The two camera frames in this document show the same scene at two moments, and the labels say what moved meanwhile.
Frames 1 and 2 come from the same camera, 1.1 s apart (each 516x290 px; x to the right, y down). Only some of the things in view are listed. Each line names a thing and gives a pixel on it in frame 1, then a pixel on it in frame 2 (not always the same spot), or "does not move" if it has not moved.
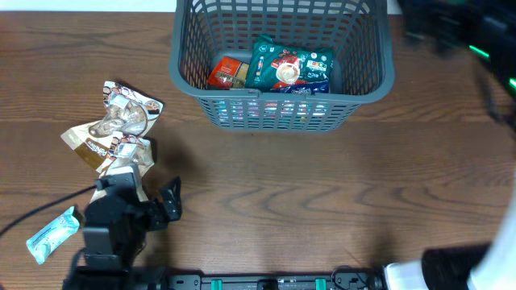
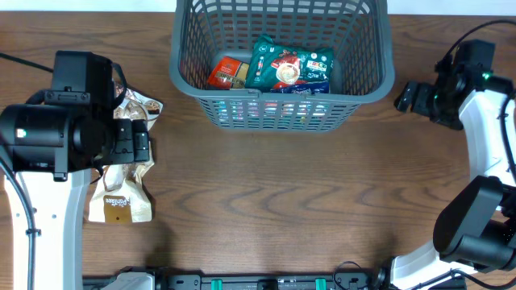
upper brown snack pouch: (127, 113) does not move
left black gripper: (157, 211) to (140, 140)
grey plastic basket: (358, 32) does not move
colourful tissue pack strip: (281, 112) does not move
